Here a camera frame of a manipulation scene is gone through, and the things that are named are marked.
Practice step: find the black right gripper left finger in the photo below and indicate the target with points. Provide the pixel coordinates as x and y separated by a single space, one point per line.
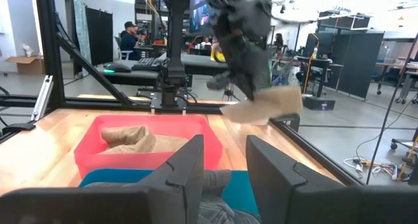
186 175

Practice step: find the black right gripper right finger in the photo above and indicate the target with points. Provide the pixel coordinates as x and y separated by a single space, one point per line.
274 178

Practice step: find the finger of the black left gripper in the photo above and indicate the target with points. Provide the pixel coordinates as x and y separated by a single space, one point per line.
246 85

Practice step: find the tan knit hat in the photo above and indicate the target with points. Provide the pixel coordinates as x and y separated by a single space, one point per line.
264 104
137 140

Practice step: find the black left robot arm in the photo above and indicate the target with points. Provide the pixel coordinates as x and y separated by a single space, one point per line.
176 47

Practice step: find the grey knit hat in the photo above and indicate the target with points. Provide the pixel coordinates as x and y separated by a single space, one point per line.
218 201

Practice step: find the pink translucent plastic bin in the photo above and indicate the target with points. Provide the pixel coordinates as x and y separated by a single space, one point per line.
196 145

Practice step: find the blue plastic bin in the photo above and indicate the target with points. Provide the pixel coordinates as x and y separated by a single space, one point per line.
238 191

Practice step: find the large display screen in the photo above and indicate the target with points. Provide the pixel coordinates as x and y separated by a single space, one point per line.
200 13

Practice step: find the dark grey desk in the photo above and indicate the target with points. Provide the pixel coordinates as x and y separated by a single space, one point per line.
199 65

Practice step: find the black box on floor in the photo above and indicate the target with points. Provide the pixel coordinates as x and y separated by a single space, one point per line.
319 103

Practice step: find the black keyboard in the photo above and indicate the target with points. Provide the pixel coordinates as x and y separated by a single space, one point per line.
147 64

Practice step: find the person seated at desk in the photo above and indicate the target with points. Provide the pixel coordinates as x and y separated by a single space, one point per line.
129 41

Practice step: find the black computer mouse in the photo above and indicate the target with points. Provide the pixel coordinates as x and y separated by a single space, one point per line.
117 68

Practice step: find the black curtain panel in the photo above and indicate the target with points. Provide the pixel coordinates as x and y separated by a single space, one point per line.
99 36

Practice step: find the silver aluminium extrusion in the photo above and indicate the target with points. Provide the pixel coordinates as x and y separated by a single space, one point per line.
42 98

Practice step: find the cardboard box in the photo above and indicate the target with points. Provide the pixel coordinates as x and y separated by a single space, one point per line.
27 64

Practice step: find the black table edge rail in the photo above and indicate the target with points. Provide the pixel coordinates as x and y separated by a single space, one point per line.
320 152

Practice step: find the dark partition wall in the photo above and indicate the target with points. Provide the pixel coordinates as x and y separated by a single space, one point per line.
359 64

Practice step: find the black diagonal frame brace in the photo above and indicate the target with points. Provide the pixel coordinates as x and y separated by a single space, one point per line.
94 70

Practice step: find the black vertical frame post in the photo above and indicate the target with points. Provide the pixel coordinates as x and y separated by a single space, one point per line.
49 47

